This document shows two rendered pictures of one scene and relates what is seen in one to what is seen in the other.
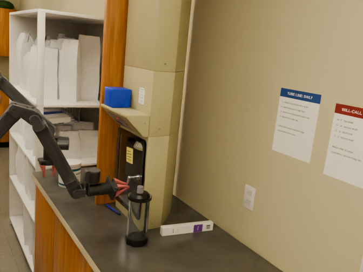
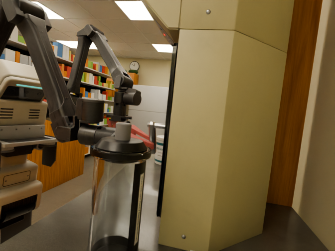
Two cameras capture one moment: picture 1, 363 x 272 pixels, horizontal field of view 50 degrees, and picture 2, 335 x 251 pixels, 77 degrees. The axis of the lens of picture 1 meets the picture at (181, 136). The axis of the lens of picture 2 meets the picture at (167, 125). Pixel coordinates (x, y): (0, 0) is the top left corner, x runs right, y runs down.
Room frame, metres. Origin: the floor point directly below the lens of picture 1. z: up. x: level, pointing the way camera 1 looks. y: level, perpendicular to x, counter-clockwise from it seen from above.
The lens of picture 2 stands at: (1.42, -0.17, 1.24)
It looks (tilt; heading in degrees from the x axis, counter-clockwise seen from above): 4 degrees down; 45
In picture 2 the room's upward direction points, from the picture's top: 6 degrees clockwise
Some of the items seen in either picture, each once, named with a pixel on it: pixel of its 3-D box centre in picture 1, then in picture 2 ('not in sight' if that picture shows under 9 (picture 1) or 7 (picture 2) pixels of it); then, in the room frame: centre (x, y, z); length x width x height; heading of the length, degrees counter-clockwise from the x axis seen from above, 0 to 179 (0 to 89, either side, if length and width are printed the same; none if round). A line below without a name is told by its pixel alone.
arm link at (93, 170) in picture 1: (86, 181); (83, 119); (1.67, 0.41, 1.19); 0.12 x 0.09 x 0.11; 114
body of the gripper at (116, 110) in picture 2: (48, 155); (119, 111); (1.95, 0.68, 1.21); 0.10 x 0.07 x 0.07; 123
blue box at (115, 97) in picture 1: (117, 96); not in sight; (1.92, 0.33, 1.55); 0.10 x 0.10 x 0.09; 33
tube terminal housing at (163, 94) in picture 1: (154, 144); (230, 84); (1.95, 0.13, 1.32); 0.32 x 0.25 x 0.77; 33
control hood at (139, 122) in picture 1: (123, 119); (170, 32); (1.85, 0.29, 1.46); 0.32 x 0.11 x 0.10; 33
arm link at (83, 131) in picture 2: (92, 188); (91, 133); (1.68, 0.38, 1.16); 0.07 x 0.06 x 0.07; 123
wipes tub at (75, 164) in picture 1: (69, 172); (166, 150); (2.26, 0.66, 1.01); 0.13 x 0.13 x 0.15
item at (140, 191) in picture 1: (140, 192); (122, 141); (1.63, 0.16, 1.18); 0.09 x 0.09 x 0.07
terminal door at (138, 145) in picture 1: (129, 171); (177, 128); (1.87, 0.24, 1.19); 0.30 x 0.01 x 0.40; 33
